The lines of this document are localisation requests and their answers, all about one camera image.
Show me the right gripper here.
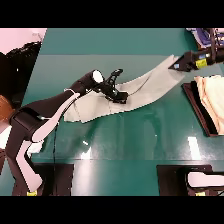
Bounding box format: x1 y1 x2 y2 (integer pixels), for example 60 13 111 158
167 49 215 73

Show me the dark brown tray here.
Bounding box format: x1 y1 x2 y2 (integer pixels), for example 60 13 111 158
181 80 224 138

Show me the beige T-shirt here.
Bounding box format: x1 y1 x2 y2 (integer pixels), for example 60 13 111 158
63 54 186 124

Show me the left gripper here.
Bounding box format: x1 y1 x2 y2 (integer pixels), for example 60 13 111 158
99 83 130 105

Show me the purple garment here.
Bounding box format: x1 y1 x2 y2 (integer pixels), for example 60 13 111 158
185 27 224 51

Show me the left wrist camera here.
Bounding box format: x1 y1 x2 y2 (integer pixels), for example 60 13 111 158
105 68 125 88

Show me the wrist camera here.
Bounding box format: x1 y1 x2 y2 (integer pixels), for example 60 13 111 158
207 27 224 52
105 68 125 88

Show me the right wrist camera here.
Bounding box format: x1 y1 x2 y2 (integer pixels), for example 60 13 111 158
207 27 224 52

